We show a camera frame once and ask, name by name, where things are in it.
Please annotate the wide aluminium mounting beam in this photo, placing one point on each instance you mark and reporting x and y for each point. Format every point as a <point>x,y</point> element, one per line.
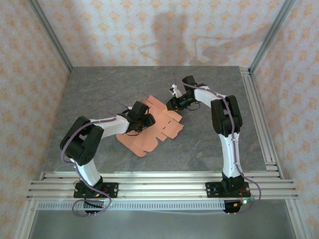
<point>162,189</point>

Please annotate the aluminium frame post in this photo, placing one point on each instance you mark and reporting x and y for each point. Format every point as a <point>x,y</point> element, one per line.
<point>274,32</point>
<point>49,32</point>

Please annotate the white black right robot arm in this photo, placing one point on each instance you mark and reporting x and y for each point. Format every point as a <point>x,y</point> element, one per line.
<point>230,154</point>

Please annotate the grey metal sheet panel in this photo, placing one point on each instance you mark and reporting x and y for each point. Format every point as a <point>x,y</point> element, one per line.
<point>162,226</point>

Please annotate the orange paper box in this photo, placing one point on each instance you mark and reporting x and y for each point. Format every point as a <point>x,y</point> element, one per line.
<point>159,129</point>

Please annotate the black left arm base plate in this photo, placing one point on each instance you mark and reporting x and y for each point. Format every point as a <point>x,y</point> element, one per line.
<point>113,190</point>

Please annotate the aluminium table edge rail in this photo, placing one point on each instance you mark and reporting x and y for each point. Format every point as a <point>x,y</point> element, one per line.
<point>249,82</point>

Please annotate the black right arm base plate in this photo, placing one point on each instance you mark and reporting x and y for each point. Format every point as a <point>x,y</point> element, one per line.
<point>211,190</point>

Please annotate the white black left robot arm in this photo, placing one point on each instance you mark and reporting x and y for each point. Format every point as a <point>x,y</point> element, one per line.
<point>87,171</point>

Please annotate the aluminium frame leg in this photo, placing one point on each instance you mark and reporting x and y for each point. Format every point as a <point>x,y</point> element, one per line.
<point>25,221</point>
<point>297,221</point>

